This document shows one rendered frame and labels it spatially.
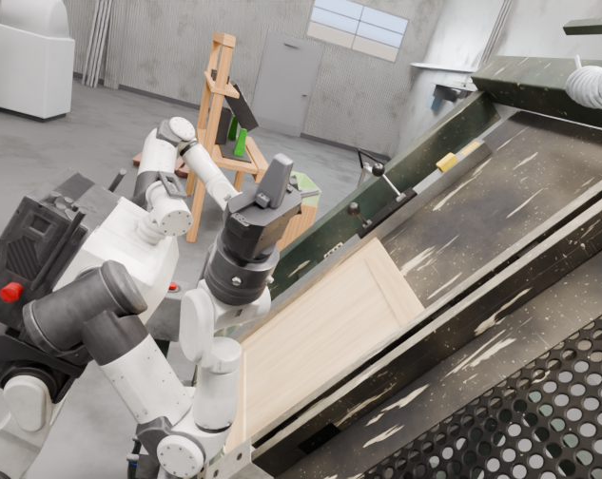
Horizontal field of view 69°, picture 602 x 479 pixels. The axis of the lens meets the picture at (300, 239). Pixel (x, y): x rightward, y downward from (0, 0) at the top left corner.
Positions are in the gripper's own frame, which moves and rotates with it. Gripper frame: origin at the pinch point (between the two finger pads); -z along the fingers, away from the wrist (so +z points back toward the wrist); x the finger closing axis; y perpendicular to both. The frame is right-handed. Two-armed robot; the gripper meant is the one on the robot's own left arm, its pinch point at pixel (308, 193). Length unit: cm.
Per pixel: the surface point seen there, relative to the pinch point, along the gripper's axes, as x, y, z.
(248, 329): 34.4, 16.1, 24.9
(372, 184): 3.4, -7.9, -21.7
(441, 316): 5, 65, -15
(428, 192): -0.2, 16.2, -31.4
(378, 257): 11.8, 26.2, -14.0
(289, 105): 105, -980, -65
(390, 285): 12.4, 39.7, -12.9
